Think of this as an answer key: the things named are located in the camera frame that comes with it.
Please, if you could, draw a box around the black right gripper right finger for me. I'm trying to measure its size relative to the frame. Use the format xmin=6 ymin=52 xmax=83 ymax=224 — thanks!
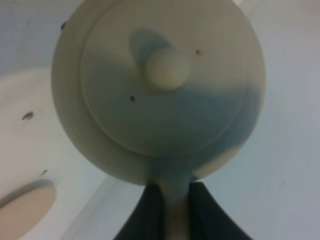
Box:
xmin=188 ymin=182 xmax=251 ymax=240

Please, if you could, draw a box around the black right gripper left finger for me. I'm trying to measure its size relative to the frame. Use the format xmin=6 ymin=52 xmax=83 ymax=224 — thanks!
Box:
xmin=115 ymin=184 xmax=165 ymax=240

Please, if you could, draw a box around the beige teapot saucer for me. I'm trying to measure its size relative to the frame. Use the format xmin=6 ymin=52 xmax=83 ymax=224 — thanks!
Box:
xmin=0 ymin=179 xmax=57 ymax=240

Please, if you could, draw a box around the beige ceramic teapot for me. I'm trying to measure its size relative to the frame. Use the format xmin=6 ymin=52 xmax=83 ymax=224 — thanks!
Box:
xmin=51 ymin=0 xmax=266 ymax=240

